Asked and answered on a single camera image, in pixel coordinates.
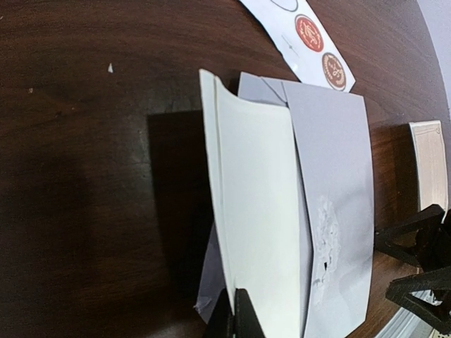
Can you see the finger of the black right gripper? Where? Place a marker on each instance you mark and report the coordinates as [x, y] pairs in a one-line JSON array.
[[403, 292], [422, 222]]

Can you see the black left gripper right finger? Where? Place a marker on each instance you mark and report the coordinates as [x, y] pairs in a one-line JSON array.
[[246, 321]]

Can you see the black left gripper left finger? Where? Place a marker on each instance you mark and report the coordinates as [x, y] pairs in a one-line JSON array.
[[221, 322]]

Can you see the grey envelope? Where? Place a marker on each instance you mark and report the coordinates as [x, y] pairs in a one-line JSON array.
[[337, 221]]

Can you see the beige letter paper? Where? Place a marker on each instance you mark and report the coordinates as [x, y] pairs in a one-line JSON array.
[[254, 178], [431, 166]]

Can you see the brown seal sticker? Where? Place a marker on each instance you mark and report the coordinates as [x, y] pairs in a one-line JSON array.
[[334, 71]]

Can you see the red seal sticker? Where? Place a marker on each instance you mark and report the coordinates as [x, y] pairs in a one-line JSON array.
[[309, 33]]

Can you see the white sticker sheet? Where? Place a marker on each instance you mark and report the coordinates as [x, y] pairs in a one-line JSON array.
[[278, 20]]

